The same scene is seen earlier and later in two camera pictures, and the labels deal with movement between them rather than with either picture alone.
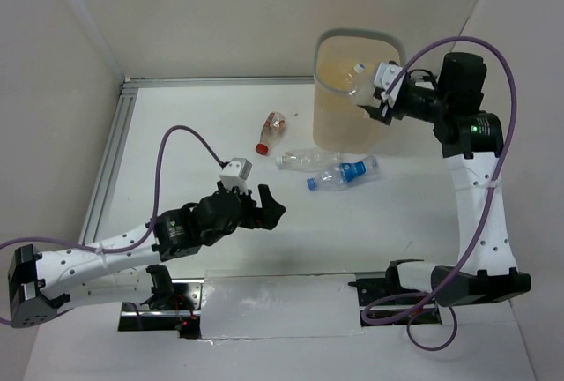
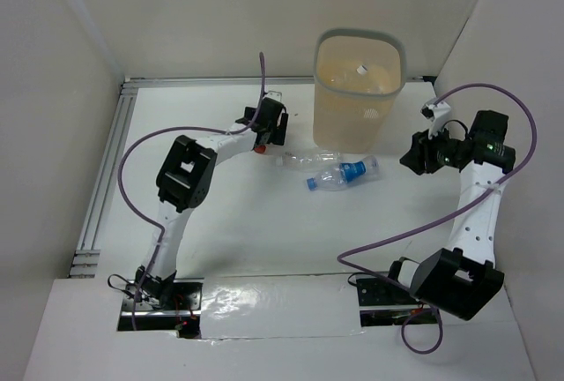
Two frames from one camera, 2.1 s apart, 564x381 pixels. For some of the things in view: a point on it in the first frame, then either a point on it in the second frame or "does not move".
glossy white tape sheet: [260, 305] does not move
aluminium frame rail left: [109, 160] does not move
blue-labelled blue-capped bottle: [345, 174] does not move
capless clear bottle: [364, 91] → [379, 82]
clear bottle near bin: [310, 160] does not move
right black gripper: [376, 114] → [422, 148]
